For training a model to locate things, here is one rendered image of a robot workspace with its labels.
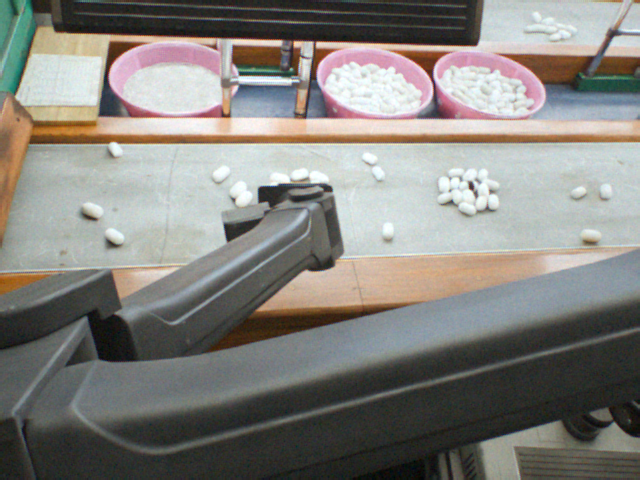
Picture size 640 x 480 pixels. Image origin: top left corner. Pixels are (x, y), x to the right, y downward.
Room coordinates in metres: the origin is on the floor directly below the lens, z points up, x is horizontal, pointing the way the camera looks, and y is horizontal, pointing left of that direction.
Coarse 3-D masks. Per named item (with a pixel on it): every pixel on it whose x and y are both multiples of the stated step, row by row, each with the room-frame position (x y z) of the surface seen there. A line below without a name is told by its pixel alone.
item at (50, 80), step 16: (32, 64) 0.95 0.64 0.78; (48, 64) 0.96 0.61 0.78; (64, 64) 0.97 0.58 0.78; (80, 64) 0.98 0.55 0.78; (96, 64) 0.99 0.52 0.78; (32, 80) 0.90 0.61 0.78; (48, 80) 0.91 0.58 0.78; (64, 80) 0.92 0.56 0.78; (80, 80) 0.92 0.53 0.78; (96, 80) 0.93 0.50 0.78; (16, 96) 0.84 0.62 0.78; (32, 96) 0.85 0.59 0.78; (48, 96) 0.86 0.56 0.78; (64, 96) 0.87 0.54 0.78; (80, 96) 0.88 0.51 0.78; (96, 96) 0.88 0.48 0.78
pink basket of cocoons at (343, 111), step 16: (352, 48) 1.26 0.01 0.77; (368, 48) 1.27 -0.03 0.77; (320, 64) 1.16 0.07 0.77; (336, 64) 1.22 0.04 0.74; (384, 64) 1.26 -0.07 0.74; (320, 80) 1.13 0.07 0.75; (416, 80) 1.21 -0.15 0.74; (336, 112) 1.05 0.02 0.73; (352, 112) 1.02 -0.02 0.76; (368, 112) 1.01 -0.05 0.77; (416, 112) 1.05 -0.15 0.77
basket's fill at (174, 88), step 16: (160, 64) 1.10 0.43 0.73; (176, 64) 1.11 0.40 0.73; (192, 64) 1.12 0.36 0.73; (128, 80) 1.02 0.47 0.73; (144, 80) 1.03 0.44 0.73; (160, 80) 1.04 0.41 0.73; (176, 80) 1.05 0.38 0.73; (192, 80) 1.06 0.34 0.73; (208, 80) 1.07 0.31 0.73; (128, 96) 0.97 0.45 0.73; (144, 96) 0.98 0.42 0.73; (160, 96) 0.98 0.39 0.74; (176, 96) 0.99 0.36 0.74; (192, 96) 1.00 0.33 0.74; (208, 96) 1.01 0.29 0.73; (176, 112) 0.95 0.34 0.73
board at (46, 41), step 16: (48, 32) 1.07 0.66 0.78; (32, 48) 1.00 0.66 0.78; (48, 48) 1.01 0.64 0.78; (64, 48) 1.02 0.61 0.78; (80, 48) 1.04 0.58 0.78; (96, 48) 1.05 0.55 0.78; (32, 112) 0.81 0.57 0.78; (48, 112) 0.81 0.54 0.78; (64, 112) 0.82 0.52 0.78; (80, 112) 0.83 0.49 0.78; (96, 112) 0.84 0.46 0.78
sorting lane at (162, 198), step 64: (64, 192) 0.66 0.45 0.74; (128, 192) 0.69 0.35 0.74; (192, 192) 0.72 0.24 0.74; (256, 192) 0.75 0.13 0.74; (384, 192) 0.81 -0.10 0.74; (512, 192) 0.88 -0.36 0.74; (0, 256) 0.50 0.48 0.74; (64, 256) 0.53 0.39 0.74; (128, 256) 0.55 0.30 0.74; (192, 256) 0.57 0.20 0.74; (384, 256) 0.65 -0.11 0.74
